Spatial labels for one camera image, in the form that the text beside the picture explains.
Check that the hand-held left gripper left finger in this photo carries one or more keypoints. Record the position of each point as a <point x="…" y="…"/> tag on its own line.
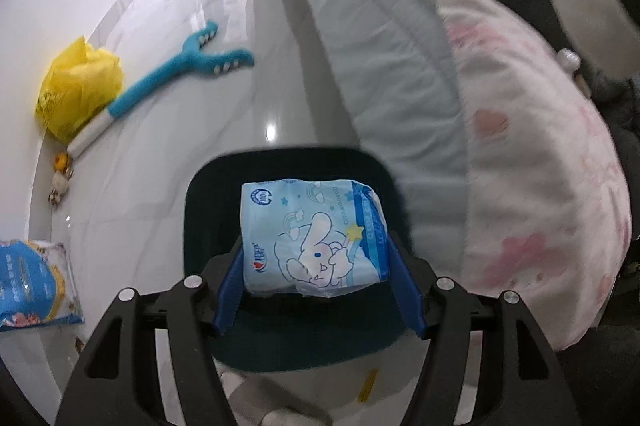
<point x="229" y="292"/>

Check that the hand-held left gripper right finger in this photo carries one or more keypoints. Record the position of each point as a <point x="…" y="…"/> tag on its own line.
<point x="407" y="292"/>

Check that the dark round waste bin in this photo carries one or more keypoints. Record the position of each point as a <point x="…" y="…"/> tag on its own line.
<point x="215" y="206"/>

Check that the blue cartoon tissue packet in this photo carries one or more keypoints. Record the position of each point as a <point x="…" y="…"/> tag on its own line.
<point x="310" y="246"/>

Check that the yellow paper strip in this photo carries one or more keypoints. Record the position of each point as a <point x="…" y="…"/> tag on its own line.
<point x="367" y="385"/>

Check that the beige cloth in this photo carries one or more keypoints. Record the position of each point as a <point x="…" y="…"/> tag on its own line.
<point x="270" y="398"/>

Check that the blue printed plastic bag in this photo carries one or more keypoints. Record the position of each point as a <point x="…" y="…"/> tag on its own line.
<point x="30" y="281"/>

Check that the small yellow duck toy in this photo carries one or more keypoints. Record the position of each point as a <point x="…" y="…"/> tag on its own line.
<point x="61" y="161"/>

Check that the blue forked plush toy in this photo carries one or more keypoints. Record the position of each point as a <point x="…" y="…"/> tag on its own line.
<point x="165" y="74"/>

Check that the bed with grey mattress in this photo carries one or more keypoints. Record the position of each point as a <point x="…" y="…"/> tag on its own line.
<point x="380" y="56"/>

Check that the yellow plastic bag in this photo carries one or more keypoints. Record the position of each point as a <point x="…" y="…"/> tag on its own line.
<point x="80" y="86"/>

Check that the clear plastic wrapper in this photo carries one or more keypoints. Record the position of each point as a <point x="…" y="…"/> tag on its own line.
<point x="569" y="59"/>

